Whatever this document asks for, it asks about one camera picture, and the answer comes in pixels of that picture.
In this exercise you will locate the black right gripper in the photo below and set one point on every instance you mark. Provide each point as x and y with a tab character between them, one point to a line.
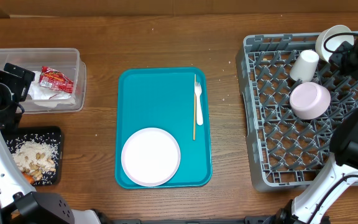
337	58

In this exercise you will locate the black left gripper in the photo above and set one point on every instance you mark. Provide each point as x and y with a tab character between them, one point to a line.
22	79

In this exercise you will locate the white bowl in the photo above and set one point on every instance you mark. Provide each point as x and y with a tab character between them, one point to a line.
333	43

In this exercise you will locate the white napkin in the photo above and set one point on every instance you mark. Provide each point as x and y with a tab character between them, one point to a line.
46	97

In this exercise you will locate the white paper cup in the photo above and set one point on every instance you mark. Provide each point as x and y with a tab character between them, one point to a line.
305	66

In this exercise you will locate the red snack wrapper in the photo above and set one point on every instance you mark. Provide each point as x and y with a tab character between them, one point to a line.
55	80

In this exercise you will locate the pink bowl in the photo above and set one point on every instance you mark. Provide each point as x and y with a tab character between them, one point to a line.
309	100

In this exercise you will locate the orange carrot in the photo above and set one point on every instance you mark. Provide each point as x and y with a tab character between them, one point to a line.
29	178

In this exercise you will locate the white plastic fork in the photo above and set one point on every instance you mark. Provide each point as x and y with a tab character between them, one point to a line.
199	113

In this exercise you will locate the pink plate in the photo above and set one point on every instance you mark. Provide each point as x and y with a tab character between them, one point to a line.
150	157

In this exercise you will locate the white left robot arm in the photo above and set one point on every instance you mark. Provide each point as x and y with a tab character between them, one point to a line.
19	200

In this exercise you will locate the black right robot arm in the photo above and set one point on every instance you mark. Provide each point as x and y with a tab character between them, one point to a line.
341	169

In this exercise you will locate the black tray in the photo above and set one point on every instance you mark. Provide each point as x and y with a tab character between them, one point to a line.
50	135

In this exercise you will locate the clear plastic bin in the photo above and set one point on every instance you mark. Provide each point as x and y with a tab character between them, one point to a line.
65	60

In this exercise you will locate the grey dish rack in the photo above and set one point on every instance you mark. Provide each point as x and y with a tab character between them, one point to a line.
286	151

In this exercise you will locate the rice and peanuts pile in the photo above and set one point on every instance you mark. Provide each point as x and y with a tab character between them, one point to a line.
36	159

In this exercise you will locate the wooden chopstick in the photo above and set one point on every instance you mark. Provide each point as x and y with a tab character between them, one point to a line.
194	109

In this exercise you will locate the teal plastic tray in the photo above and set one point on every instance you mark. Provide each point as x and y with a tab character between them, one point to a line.
163	98

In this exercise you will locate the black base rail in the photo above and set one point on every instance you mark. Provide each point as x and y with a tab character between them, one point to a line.
246	220

